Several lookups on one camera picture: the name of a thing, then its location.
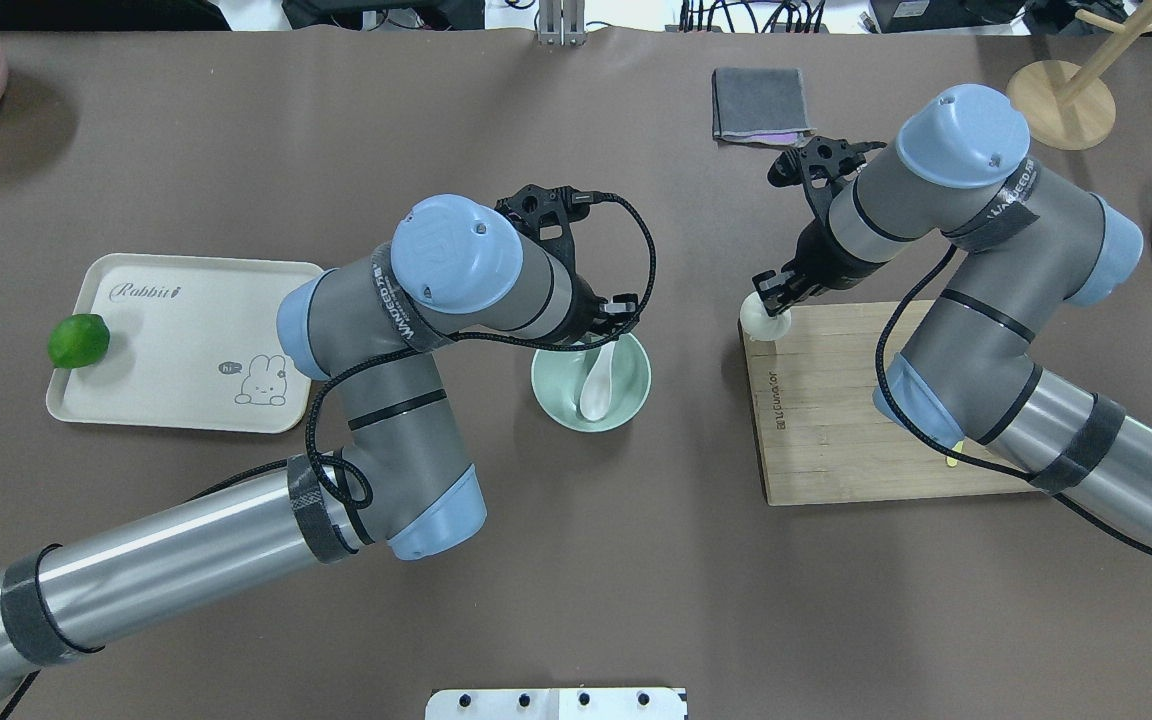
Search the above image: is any white steamed bun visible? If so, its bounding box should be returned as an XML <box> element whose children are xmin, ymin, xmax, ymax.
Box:
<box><xmin>738</xmin><ymin>291</ymin><xmax>791</xmax><ymax>342</ymax></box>

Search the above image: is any cream rabbit tray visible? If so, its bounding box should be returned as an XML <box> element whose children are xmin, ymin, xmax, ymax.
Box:
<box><xmin>46</xmin><ymin>252</ymin><xmax>321</xmax><ymax>434</ymax></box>

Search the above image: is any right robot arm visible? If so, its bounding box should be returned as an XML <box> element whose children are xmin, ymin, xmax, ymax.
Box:
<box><xmin>751</xmin><ymin>85</ymin><xmax>1152</xmax><ymax>555</ymax></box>

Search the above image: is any wooden mug tree stand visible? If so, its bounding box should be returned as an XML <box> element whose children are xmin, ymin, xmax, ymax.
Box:
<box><xmin>1005</xmin><ymin>1</ymin><xmax>1152</xmax><ymax>151</ymax></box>

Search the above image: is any aluminium frame post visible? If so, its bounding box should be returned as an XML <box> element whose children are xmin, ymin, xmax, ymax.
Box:
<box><xmin>536</xmin><ymin>0</ymin><xmax>588</xmax><ymax>47</ymax></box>

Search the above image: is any grey folded cloth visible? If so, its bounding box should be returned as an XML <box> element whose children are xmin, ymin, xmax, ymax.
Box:
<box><xmin>710</xmin><ymin>67</ymin><xmax>814</xmax><ymax>147</ymax></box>

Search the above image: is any green lime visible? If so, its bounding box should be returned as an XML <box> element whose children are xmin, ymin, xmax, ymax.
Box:
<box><xmin>47</xmin><ymin>313</ymin><xmax>111</xmax><ymax>369</ymax></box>

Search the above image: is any bamboo cutting board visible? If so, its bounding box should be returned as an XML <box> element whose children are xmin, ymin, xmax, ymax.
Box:
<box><xmin>742</xmin><ymin>302</ymin><xmax>1030</xmax><ymax>506</ymax></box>

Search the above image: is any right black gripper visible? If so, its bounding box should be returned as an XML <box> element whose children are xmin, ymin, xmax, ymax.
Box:
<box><xmin>751</xmin><ymin>137</ymin><xmax>886</xmax><ymax>316</ymax></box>

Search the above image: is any yellow plastic knife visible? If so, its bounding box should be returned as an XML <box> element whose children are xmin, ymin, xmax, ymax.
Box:
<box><xmin>945</xmin><ymin>439</ymin><xmax>965</xmax><ymax>468</ymax></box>

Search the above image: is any mint green bowl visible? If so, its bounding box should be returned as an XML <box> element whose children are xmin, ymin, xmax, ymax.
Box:
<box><xmin>530</xmin><ymin>334</ymin><xmax>652</xmax><ymax>433</ymax></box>

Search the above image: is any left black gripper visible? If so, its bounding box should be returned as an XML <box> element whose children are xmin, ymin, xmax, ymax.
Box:
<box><xmin>494</xmin><ymin>184</ymin><xmax>641</xmax><ymax>348</ymax></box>

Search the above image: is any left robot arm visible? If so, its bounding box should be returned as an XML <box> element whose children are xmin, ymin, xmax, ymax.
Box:
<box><xmin>0</xmin><ymin>184</ymin><xmax>650</xmax><ymax>707</ymax></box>

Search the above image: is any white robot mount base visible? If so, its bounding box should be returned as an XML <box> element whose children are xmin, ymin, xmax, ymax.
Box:
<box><xmin>424</xmin><ymin>685</ymin><xmax>689</xmax><ymax>719</ymax></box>

